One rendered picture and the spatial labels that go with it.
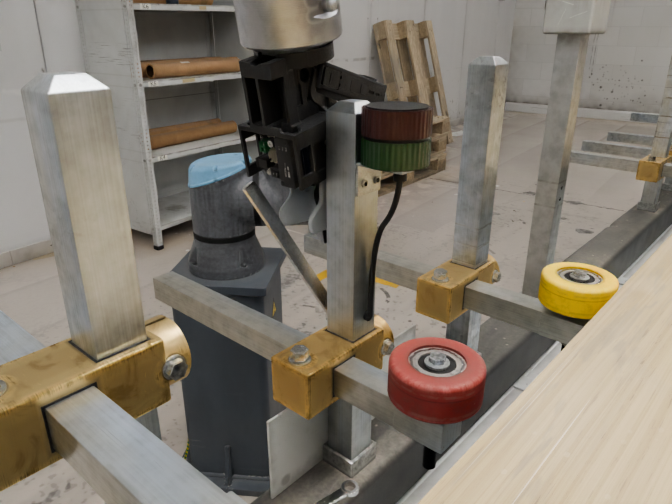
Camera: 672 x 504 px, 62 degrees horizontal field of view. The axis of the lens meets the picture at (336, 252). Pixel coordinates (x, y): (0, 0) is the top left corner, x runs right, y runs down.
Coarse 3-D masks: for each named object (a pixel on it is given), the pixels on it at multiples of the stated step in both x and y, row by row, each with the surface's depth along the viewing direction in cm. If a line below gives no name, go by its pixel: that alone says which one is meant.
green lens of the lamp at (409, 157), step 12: (372, 144) 46; (384, 144) 45; (396, 144) 45; (408, 144) 45; (420, 144) 46; (360, 156) 48; (372, 156) 46; (384, 156) 46; (396, 156) 45; (408, 156) 45; (420, 156) 46; (372, 168) 47; (384, 168) 46; (396, 168) 46; (408, 168) 46; (420, 168) 46
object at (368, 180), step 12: (372, 108) 45; (384, 108) 45; (396, 108) 45; (408, 108) 45; (420, 108) 45; (360, 168) 49; (360, 180) 50; (372, 180) 51; (396, 180) 48; (360, 192) 50; (396, 192) 49; (396, 204) 50; (384, 228) 52; (372, 252) 53; (372, 264) 54; (372, 276) 54; (372, 288) 55; (372, 300) 56; (372, 312) 56
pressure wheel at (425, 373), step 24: (408, 360) 47; (432, 360) 46; (456, 360) 47; (480, 360) 46; (408, 384) 44; (432, 384) 43; (456, 384) 43; (480, 384) 44; (408, 408) 45; (432, 408) 44; (456, 408) 44; (432, 456) 50
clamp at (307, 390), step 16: (384, 320) 61; (320, 336) 57; (336, 336) 57; (368, 336) 57; (384, 336) 60; (288, 352) 54; (320, 352) 54; (336, 352) 54; (352, 352) 55; (368, 352) 57; (384, 352) 60; (272, 368) 54; (288, 368) 52; (304, 368) 52; (320, 368) 52; (288, 384) 53; (304, 384) 51; (320, 384) 52; (288, 400) 54; (304, 400) 52; (320, 400) 53; (336, 400) 55; (304, 416) 53
